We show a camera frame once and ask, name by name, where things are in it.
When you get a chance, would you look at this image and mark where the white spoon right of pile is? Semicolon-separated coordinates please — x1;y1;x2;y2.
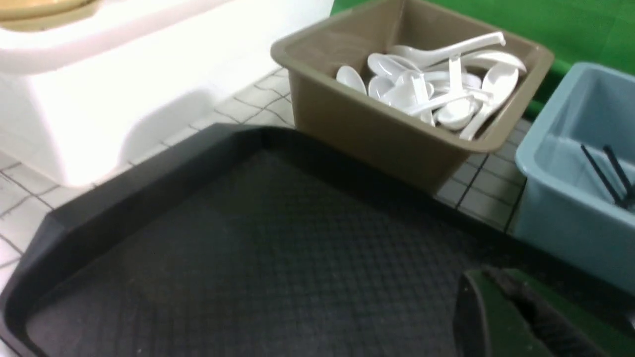
459;63;520;140

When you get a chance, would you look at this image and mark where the large white plastic tub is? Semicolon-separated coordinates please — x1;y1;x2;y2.
1;0;334;187

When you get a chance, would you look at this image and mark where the black chopstick in bin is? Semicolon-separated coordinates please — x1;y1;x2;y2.
603;145;635;202
580;144;627;209

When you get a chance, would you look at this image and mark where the white spoon top of pile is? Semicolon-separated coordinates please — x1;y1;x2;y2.
387;32;506;67

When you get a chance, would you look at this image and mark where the olive brown spoon bin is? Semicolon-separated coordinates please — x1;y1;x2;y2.
270;0;554;194

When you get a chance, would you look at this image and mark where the black serving tray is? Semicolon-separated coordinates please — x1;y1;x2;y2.
1;124;634;357

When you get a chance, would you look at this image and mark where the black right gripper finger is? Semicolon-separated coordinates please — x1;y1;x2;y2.
452;267;634;357

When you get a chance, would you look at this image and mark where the white soup spoon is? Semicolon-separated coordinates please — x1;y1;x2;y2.
379;79;494;116

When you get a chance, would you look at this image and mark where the white spoon left of pile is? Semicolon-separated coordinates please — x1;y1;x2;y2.
335;65;368;96

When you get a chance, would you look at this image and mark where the white spoon of pile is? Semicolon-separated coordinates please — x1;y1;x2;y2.
335;65;368;96
459;63;520;140
387;32;506;67

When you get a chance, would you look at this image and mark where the blue chopstick bin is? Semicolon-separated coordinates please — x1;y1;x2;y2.
514;62;635;294

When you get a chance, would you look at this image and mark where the yellow noodle bowl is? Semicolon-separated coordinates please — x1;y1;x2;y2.
0;0;102;32

